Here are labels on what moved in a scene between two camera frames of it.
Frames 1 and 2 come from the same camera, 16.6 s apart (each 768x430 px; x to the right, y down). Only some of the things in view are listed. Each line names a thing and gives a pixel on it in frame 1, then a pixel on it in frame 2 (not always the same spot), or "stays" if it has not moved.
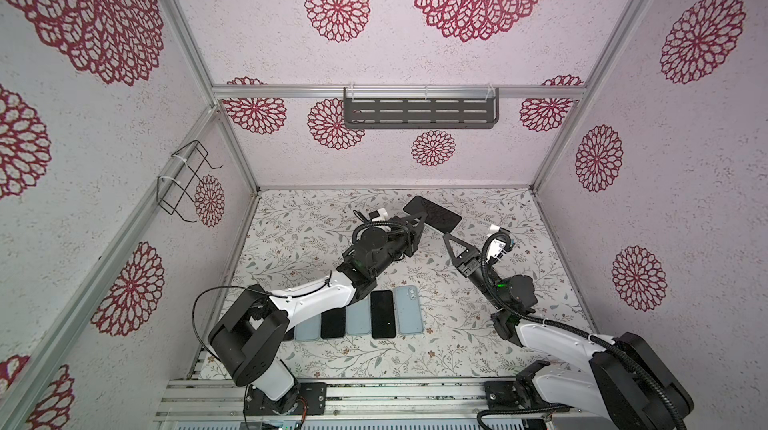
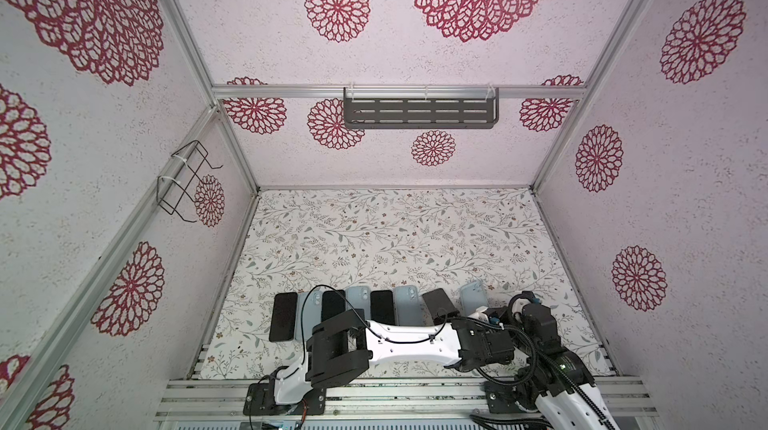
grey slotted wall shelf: [421, 107] stays
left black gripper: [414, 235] -> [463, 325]
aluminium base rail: [207, 397] stays
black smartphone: [437, 216] -> [439, 303]
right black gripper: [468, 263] -> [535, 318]
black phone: [382, 314] stays
